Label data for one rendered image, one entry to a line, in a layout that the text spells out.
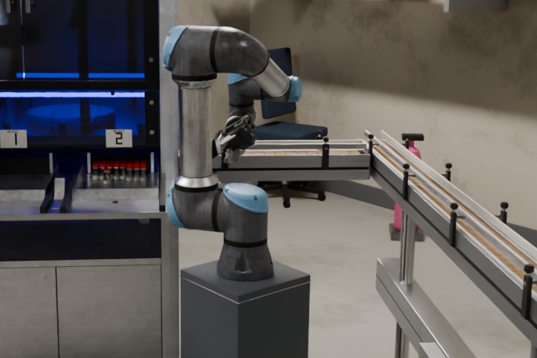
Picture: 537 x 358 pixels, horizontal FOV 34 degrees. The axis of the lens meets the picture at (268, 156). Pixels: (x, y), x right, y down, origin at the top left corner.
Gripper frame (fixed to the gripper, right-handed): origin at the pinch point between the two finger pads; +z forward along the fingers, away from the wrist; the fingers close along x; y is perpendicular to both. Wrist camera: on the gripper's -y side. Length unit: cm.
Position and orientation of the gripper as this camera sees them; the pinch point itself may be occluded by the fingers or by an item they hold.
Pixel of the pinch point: (222, 157)
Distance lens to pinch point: 236.7
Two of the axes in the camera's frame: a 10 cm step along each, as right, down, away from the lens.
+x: 5.4, 8.0, 2.6
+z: -0.9, 3.6, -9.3
